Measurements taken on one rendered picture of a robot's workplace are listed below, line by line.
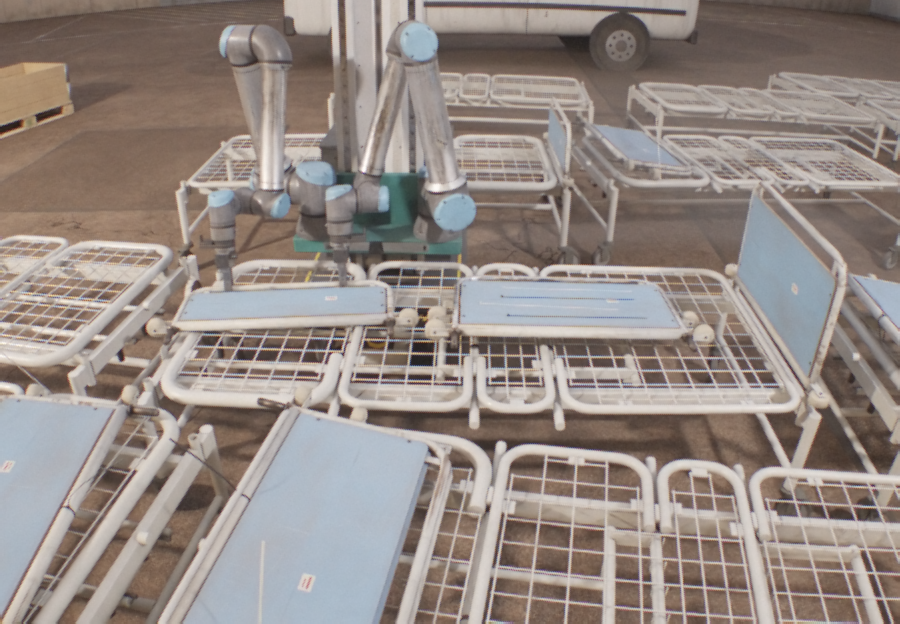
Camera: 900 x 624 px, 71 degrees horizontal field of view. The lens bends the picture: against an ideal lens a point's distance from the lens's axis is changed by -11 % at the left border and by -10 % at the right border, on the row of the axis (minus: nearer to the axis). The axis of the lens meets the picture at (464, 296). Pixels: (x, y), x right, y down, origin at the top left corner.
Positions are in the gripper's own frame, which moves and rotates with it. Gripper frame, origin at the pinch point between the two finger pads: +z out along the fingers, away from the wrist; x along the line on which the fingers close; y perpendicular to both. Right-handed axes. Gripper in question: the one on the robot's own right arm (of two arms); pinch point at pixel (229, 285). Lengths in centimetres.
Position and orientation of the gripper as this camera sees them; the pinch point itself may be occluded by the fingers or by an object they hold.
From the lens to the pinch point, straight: 259.2
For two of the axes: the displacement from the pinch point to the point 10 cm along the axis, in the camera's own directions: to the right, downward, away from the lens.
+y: 9.9, -0.4, 1.0
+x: -1.1, -3.0, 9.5
